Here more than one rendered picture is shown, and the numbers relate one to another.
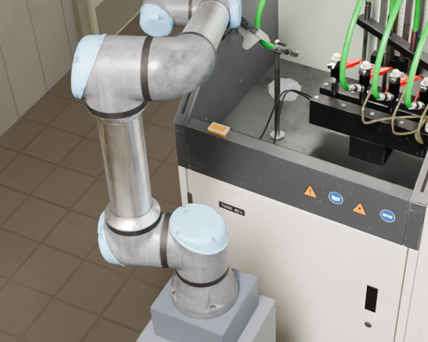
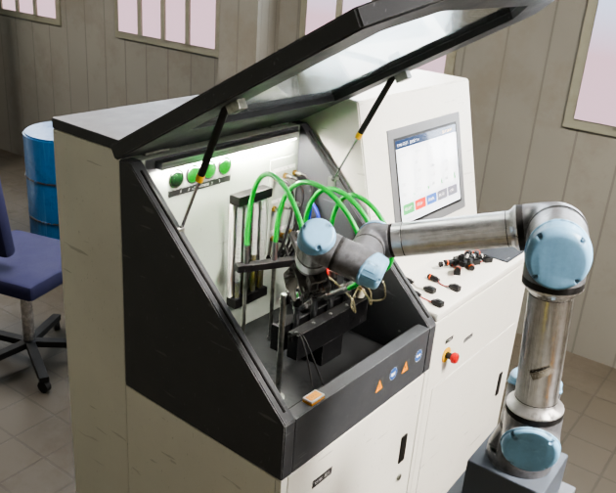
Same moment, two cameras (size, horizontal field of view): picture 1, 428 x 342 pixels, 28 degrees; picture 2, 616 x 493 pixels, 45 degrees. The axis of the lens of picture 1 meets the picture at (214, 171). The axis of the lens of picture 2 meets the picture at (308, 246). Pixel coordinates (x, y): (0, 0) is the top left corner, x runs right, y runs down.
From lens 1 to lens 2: 2.26 m
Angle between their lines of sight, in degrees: 72
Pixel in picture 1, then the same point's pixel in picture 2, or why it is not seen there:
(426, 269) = (431, 380)
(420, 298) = (426, 411)
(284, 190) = (363, 406)
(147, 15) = (384, 262)
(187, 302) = not seen: hidden behind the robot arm
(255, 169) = (345, 408)
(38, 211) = not seen: outside the picture
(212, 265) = not seen: hidden behind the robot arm
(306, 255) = (369, 459)
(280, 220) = (356, 442)
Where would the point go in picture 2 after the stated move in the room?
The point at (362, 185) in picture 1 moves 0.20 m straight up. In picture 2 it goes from (408, 342) to (418, 280)
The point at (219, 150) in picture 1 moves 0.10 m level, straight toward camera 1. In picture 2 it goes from (320, 418) to (361, 424)
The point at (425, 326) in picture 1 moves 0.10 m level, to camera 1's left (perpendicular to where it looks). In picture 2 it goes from (426, 432) to (428, 452)
